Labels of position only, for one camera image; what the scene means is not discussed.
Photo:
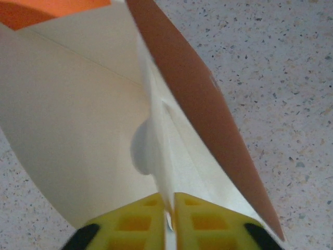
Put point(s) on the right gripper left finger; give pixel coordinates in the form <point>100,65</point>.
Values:
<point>135,226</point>

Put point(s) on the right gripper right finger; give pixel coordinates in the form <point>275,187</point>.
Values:
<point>208,229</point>

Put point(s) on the kraft filter bag orange tab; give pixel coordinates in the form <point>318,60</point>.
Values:
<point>65,104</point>

